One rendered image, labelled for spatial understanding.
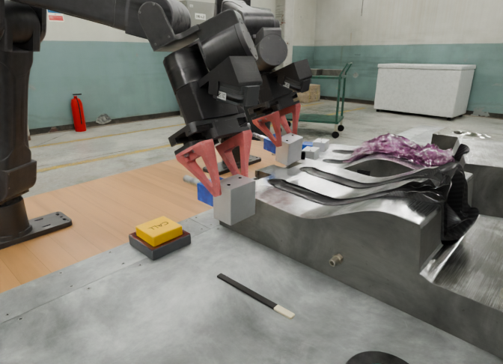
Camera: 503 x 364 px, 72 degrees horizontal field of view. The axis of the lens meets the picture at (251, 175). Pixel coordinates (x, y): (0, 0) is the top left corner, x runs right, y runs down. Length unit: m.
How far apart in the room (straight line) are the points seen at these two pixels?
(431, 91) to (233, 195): 6.82
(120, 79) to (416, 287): 6.03
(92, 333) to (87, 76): 5.71
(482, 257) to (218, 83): 0.43
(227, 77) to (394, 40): 8.06
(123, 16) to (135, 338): 0.41
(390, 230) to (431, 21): 7.76
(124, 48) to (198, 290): 5.93
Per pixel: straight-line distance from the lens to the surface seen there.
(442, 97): 7.14
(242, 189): 0.47
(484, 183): 0.88
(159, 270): 0.60
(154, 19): 0.50
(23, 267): 0.70
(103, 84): 6.20
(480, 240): 0.64
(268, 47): 0.69
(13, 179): 0.72
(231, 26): 0.49
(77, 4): 0.57
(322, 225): 0.54
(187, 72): 0.50
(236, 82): 0.42
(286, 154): 0.76
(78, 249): 0.71
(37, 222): 0.82
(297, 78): 0.69
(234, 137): 0.51
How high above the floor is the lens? 1.13
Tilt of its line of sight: 19 degrees down
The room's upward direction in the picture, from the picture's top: straight up
